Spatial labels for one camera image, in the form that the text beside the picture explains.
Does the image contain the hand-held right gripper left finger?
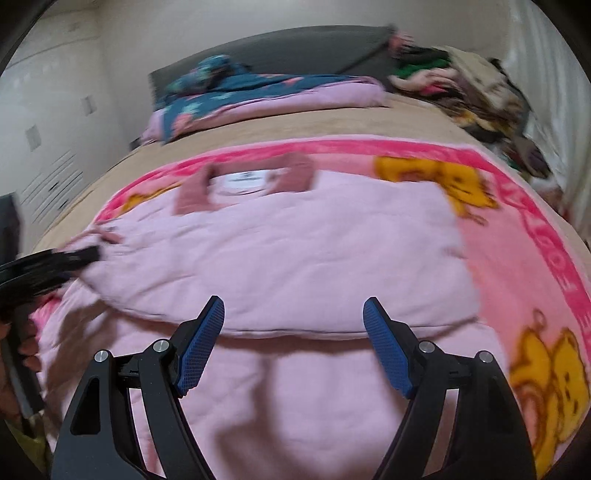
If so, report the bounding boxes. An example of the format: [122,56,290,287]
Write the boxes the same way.
[51,295,227,480]

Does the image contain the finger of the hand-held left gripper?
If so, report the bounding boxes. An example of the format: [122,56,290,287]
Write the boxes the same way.
[65,246,101,270]

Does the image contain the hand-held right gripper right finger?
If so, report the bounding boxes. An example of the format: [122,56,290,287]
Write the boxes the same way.
[362,296,539,480]

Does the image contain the light pink padded jacket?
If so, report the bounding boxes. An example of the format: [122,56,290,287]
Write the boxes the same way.
[36,154,513,480]

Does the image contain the pile of mixed clothes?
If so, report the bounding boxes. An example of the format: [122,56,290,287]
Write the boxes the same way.
[387,31,557,182]

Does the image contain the person's left hand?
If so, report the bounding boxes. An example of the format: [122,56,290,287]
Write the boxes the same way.
[0,318,43,418]

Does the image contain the white wardrobe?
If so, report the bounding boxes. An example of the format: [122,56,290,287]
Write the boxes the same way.
[0,44,126,224]

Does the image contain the pink printed blanket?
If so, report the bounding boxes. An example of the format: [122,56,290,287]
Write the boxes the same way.
[28,136,591,480]

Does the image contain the yellow-green cloth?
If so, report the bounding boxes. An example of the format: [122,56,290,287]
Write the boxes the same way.
[0,415,52,464]

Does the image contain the dark blue floral pillow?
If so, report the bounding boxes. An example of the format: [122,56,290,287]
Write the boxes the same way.
[168,54,251,94]

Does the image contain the beige bed sheet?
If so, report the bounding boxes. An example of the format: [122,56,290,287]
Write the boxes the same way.
[28,88,585,259]

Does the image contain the floral quilt with pink lining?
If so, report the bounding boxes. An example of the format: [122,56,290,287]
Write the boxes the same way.
[141,74,389,145]

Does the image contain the grey headboard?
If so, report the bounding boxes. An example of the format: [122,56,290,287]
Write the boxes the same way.
[148,25,403,101]

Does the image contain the white satin curtain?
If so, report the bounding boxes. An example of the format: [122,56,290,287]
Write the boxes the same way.
[503,0,591,232]

